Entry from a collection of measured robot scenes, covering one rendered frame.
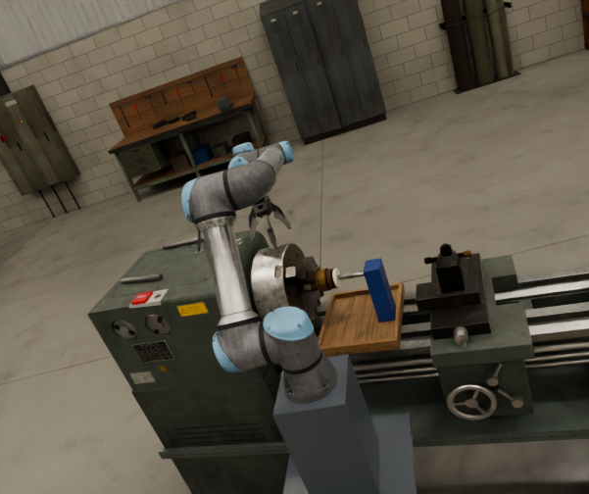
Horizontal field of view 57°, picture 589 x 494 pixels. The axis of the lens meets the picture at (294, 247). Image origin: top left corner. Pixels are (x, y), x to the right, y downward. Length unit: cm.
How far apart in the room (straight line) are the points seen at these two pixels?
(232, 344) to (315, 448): 37
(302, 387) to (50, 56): 823
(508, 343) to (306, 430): 67
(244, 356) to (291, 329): 15
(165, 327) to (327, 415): 81
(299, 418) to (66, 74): 817
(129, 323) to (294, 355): 87
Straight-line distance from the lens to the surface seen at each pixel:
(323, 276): 196
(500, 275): 207
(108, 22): 890
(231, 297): 143
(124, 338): 216
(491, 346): 176
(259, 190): 145
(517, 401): 192
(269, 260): 195
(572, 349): 200
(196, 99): 858
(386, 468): 173
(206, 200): 145
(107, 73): 896
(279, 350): 139
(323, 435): 151
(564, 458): 267
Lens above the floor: 204
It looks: 24 degrees down
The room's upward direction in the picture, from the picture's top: 20 degrees counter-clockwise
